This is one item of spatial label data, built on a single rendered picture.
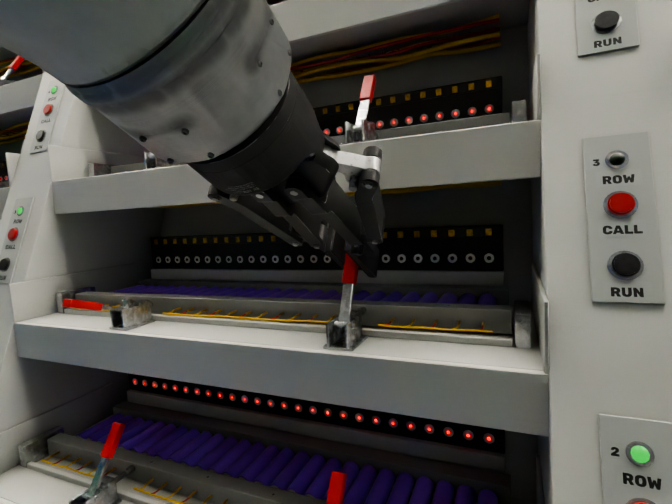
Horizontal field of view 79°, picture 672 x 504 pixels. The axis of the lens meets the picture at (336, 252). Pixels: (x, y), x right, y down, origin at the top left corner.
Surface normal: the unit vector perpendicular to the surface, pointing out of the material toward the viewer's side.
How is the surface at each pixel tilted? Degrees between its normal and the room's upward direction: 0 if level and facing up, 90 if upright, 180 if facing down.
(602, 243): 90
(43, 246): 90
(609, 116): 90
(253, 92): 120
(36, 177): 90
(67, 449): 111
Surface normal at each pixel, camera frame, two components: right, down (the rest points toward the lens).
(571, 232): -0.39, -0.25
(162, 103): 0.17, 0.87
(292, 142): 0.78, 0.36
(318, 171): -0.15, 0.92
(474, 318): -0.37, 0.11
